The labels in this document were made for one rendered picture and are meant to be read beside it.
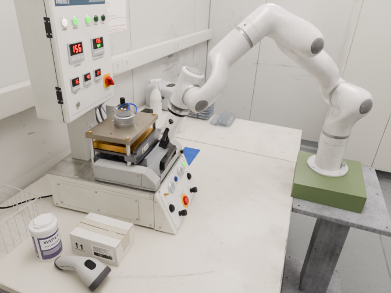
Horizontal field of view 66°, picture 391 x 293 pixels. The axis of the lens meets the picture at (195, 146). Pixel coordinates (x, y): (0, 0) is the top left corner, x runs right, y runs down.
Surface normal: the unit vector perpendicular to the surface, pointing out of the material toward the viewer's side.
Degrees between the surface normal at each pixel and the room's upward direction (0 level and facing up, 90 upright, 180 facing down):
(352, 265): 0
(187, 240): 0
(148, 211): 90
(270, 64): 90
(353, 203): 90
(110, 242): 2
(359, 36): 90
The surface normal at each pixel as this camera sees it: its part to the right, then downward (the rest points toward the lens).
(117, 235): 0.03, -0.89
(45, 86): -0.25, 0.43
